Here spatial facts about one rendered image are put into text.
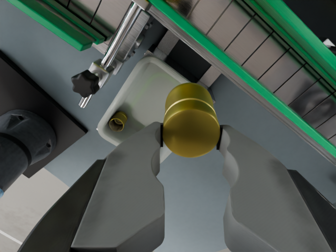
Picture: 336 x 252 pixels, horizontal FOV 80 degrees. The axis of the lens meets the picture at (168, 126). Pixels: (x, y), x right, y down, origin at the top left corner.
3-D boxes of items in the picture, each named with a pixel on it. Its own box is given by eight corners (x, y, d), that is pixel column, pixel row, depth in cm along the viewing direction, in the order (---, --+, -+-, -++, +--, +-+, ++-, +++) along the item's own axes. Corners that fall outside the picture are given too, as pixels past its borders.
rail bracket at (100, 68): (160, 6, 29) (146, 4, 18) (106, 94, 36) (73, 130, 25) (143, -9, 28) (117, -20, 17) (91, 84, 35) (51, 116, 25)
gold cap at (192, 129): (165, 81, 15) (160, 106, 11) (215, 83, 14) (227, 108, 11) (165, 124, 16) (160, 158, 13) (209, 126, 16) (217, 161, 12)
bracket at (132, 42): (159, 17, 36) (153, 18, 30) (131, 61, 40) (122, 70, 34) (142, 3, 35) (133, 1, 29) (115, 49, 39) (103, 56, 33)
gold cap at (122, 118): (106, 119, 47) (112, 111, 51) (111, 132, 49) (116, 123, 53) (121, 118, 47) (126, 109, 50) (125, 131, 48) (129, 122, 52)
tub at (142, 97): (213, 89, 48) (218, 104, 40) (159, 149, 58) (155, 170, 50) (152, 42, 44) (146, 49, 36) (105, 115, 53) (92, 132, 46)
